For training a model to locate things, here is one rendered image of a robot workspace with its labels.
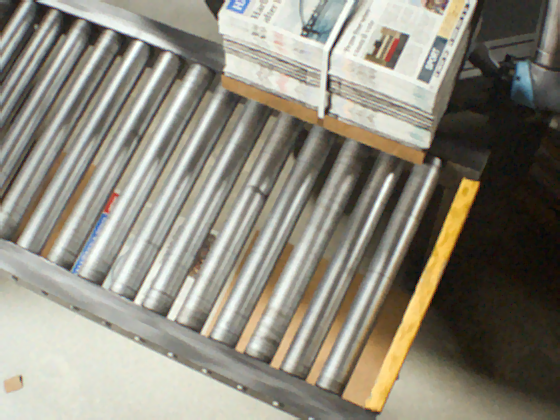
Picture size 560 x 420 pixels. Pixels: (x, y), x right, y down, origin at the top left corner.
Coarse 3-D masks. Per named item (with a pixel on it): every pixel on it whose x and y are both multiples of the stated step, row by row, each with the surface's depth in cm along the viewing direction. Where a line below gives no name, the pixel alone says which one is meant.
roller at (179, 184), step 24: (216, 96) 167; (240, 96) 169; (216, 120) 166; (192, 144) 164; (192, 168) 163; (168, 192) 161; (168, 216) 161; (144, 240) 159; (144, 264) 158; (120, 288) 156
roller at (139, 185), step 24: (192, 72) 169; (192, 96) 168; (168, 120) 166; (168, 144) 165; (144, 168) 163; (120, 192) 164; (144, 192) 163; (120, 216) 161; (96, 240) 160; (120, 240) 160; (96, 264) 158
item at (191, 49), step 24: (48, 0) 177; (72, 0) 176; (96, 0) 176; (72, 24) 180; (96, 24) 175; (120, 24) 174; (144, 24) 173; (168, 48) 171; (192, 48) 171; (216, 48) 170; (216, 72) 170; (432, 144) 161; (456, 144) 161; (408, 168) 171; (456, 168) 161; (480, 168) 159
